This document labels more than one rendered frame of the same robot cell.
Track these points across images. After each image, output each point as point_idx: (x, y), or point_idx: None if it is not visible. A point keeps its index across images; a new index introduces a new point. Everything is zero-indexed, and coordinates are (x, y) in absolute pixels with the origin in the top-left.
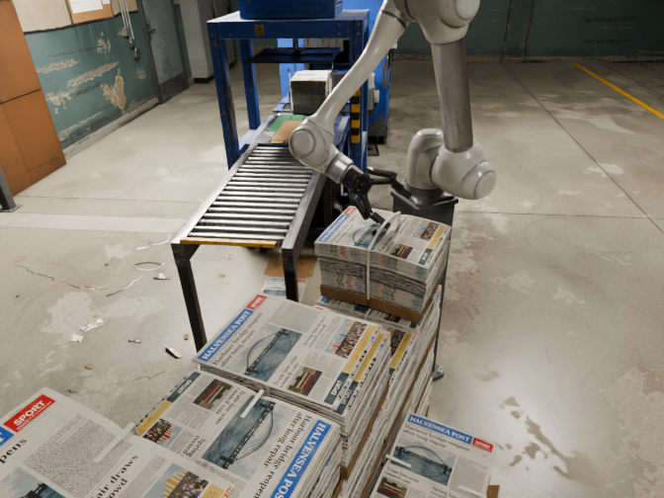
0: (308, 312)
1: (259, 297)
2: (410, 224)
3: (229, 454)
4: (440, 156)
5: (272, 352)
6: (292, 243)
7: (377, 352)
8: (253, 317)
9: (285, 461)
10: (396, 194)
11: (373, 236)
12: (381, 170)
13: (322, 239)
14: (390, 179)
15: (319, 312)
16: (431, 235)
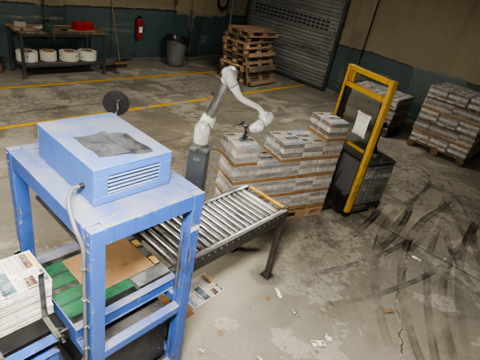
0: (279, 138)
1: (287, 143)
2: (232, 136)
3: (306, 135)
4: (215, 121)
5: (291, 138)
6: (243, 185)
7: (273, 131)
8: (291, 142)
9: (298, 131)
10: (207, 151)
11: (246, 139)
12: (243, 122)
13: (258, 146)
14: (242, 123)
15: (277, 137)
16: (231, 133)
